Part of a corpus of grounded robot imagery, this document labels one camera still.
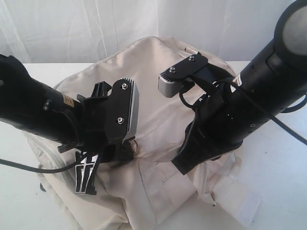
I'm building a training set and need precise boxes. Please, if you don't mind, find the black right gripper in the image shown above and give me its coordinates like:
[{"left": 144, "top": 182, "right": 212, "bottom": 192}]
[{"left": 172, "top": 79, "right": 242, "bottom": 175}]

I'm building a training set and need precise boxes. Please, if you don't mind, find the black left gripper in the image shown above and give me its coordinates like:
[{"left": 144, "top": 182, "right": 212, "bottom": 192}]
[{"left": 58, "top": 81, "right": 134, "bottom": 194}]

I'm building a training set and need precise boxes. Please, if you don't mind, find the beige fabric duffel bag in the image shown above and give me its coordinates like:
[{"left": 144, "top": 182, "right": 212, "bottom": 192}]
[{"left": 38, "top": 37, "right": 261, "bottom": 230}]

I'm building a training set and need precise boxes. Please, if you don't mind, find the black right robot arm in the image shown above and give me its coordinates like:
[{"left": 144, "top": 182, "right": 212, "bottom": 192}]
[{"left": 158, "top": 0, "right": 307, "bottom": 174}]

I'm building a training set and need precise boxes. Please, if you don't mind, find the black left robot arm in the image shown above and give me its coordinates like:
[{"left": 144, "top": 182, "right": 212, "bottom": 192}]
[{"left": 0, "top": 56, "right": 139, "bottom": 195}]

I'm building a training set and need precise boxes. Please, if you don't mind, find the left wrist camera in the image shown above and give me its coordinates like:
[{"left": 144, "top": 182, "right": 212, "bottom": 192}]
[{"left": 105, "top": 78, "right": 139, "bottom": 141}]

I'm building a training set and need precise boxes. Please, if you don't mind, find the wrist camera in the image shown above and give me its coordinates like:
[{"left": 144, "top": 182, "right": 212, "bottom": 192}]
[
  {"left": 105, "top": 78, "right": 139, "bottom": 141},
  {"left": 158, "top": 53, "right": 209, "bottom": 98}
]

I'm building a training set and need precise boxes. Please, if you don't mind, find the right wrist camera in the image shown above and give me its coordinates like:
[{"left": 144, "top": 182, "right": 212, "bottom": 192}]
[{"left": 158, "top": 53, "right": 209, "bottom": 98}]

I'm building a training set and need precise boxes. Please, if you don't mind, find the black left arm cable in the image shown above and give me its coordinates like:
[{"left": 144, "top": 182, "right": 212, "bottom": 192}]
[{"left": 0, "top": 153, "right": 101, "bottom": 173}]

